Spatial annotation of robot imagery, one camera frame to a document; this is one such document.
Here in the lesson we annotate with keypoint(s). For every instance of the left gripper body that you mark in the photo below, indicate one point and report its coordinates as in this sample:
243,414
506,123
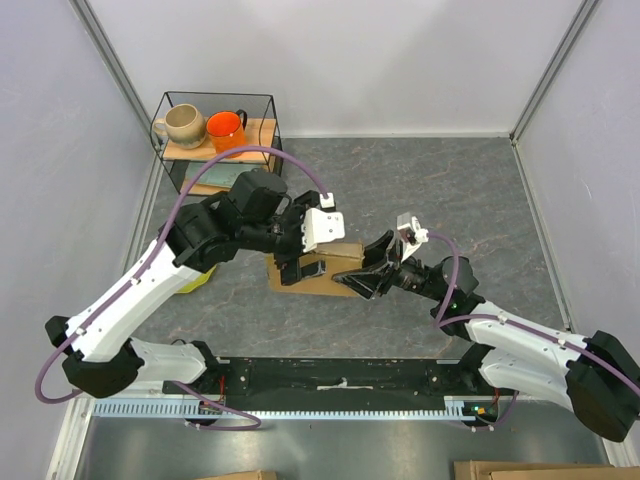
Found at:
288,247

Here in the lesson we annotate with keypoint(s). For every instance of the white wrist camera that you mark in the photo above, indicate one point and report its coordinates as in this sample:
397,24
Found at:
323,224
411,234

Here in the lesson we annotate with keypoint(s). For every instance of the brown cardboard express box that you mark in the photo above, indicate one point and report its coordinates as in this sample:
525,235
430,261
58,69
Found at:
338,257

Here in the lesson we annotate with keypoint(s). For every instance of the yellow-green dotted plate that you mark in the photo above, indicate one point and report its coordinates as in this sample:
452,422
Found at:
197,283

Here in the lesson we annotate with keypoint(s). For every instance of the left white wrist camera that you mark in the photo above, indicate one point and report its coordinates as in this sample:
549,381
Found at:
323,224

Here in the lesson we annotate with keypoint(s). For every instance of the cardboard piece bottom centre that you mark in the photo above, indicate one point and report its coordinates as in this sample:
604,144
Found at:
245,475

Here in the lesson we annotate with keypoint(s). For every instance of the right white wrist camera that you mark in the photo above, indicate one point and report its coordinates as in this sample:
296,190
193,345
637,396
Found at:
411,234

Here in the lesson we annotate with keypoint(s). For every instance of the black wire wooden shelf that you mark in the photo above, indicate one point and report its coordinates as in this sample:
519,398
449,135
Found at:
262,127

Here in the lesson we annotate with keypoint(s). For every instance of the orange mug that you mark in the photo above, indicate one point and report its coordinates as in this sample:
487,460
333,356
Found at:
226,130

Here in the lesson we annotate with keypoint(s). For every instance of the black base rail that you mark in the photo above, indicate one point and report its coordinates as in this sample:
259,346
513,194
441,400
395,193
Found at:
339,385

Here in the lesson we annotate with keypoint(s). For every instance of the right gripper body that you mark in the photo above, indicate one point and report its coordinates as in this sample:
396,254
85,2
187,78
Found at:
394,260

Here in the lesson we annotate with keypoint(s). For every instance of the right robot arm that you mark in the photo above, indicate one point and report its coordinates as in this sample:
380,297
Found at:
594,377

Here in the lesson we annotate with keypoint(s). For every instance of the beige ceramic mug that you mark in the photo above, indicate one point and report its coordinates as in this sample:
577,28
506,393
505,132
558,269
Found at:
184,125

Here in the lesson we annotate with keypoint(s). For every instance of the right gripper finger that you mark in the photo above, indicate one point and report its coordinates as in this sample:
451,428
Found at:
381,250
365,283

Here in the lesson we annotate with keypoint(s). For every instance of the light green tray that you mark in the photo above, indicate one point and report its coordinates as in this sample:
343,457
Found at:
220,175

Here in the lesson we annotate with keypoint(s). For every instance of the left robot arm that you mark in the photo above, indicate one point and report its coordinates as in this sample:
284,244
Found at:
102,357

